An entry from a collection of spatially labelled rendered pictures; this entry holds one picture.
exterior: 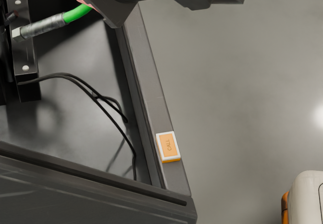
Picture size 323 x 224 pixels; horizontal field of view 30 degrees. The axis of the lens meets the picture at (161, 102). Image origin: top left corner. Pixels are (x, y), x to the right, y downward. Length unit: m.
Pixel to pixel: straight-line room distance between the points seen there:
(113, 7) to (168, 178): 0.34
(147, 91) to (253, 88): 1.28
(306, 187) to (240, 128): 0.48
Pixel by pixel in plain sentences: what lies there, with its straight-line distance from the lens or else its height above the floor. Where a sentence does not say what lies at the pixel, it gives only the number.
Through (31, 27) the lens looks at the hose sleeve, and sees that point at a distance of 0.87.
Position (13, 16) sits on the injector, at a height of 1.07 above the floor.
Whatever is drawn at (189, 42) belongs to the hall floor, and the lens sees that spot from 2.41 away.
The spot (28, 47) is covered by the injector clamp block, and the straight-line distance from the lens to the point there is 1.08.
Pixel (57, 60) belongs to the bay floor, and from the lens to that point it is 1.25.
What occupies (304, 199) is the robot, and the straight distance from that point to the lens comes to 1.78.
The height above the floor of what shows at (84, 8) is 1.21.
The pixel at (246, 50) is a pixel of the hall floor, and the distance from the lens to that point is 2.42.
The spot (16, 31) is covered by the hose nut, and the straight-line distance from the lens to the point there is 0.89.
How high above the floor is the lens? 1.78
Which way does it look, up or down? 54 degrees down
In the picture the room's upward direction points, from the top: 6 degrees clockwise
